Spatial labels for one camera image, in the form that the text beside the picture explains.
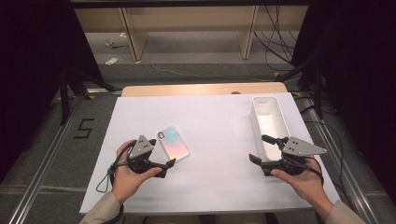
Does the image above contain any aluminium floor rail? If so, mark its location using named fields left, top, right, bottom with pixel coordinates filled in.
left=298, top=91, right=381, bottom=224
left=8, top=95, right=86, bottom=224

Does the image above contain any iridescent phone case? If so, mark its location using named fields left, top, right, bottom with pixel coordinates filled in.
left=156, top=125, right=191, bottom=163

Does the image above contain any wooden table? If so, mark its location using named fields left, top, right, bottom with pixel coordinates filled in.
left=120, top=81, right=289, bottom=98

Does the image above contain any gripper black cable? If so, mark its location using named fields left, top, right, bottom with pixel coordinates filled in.
left=95, top=140, right=138, bottom=224
left=305, top=156, right=326, bottom=187

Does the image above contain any person's left hand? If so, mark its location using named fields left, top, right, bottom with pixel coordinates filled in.
left=110, top=139, right=163, bottom=204

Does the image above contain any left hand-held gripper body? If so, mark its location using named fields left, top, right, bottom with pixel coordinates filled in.
left=127, top=134, right=157, bottom=175

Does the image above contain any bundle of black floor cables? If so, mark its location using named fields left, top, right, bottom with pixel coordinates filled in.
left=253, top=5, right=301, bottom=73

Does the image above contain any white floor cable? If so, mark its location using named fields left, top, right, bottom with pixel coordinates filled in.
left=150, top=63, right=266, bottom=83

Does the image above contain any white oblong plastic container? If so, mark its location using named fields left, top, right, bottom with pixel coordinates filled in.
left=249, top=95, right=292, bottom=163

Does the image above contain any white board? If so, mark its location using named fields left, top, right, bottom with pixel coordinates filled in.
left=78, top=91, right=341, bottom=216

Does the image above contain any black floor cable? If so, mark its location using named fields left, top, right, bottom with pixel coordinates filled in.
left=299, top=105, right=347, bottom=194

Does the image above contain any black metal stand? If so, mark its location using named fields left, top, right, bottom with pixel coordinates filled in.
left=58, top=65, right=119, bottom=126
left=275, top=58, right=325, bottom=121

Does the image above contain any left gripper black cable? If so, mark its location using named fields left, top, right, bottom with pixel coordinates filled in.
left=95, top=140, right=138, bottom=224

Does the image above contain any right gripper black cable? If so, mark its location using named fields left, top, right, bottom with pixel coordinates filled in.
left=305, top=156, right=326, bottom=187

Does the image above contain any short aluminium rail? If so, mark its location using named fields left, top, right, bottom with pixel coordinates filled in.
left=86, top=88, right=123, bottom=95

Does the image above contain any wooden shelf unit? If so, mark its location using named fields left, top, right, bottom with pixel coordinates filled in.
left=74, top=5, right=310, bottom=63

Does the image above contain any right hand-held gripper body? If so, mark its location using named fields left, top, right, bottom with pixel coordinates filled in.
left=272, top=136, right=329, bottom=176

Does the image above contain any person's right hand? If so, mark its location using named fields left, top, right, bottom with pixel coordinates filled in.
left=270, top=156, right=329, bottom=207

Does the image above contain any black curtain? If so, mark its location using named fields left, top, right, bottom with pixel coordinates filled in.
left=290, top=0, right=396, bottom=207
left=0, top=0, right=105, bottom=185

